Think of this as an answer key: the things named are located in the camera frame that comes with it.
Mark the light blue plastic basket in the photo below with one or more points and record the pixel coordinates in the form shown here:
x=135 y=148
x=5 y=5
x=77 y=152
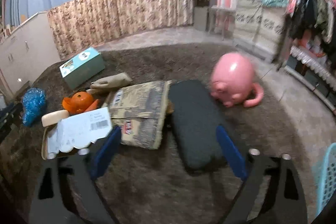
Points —
x=324 y=174

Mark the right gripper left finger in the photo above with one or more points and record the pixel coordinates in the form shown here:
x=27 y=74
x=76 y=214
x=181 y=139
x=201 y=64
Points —
x=66 y=190

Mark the printed paper bag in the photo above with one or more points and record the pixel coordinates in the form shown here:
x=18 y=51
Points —
x=139 y=111

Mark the clothes rack with garments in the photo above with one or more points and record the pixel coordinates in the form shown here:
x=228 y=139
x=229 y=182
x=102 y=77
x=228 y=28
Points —
x=309 y=25

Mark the orange pumpkin toy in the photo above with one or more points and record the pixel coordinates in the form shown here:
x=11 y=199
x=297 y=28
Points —
x=79 y=103

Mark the beige cloth pouch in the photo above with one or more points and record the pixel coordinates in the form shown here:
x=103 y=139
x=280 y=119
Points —
x=110 y=83

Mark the black flat case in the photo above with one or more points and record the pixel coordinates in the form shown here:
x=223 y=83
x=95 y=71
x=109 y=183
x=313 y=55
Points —
x=195 y=119

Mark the patterned cloth covered cabinet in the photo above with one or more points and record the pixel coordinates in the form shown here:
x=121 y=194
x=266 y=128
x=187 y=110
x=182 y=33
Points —
x=259 y=29

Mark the small metal side table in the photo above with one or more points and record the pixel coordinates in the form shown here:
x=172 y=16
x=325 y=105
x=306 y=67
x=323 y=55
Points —
x=220 y=18

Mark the blue plastic bag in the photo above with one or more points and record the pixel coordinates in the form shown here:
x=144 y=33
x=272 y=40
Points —
x=34 y=105

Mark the lace covered low shelf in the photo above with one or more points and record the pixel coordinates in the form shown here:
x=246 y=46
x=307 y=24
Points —
x=308 y=71

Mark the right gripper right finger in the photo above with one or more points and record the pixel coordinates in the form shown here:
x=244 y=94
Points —
x=284 y=201

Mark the grey water dispenser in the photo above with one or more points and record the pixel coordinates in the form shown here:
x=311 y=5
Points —
x=201 y=13

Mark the cream round box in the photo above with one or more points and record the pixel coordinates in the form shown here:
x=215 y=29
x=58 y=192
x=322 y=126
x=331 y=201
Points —
x=54 y=117

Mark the white low cabinet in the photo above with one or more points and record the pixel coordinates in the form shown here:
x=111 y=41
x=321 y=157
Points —
x=26 y=54

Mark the teal cardboard box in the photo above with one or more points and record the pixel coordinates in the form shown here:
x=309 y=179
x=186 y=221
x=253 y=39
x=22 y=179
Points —
x=82 y=67

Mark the light blue paper card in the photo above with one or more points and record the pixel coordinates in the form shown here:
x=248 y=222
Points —
x=81 y=130

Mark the pink pig toy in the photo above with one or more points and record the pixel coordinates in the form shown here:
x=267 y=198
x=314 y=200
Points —
x=232 y=82

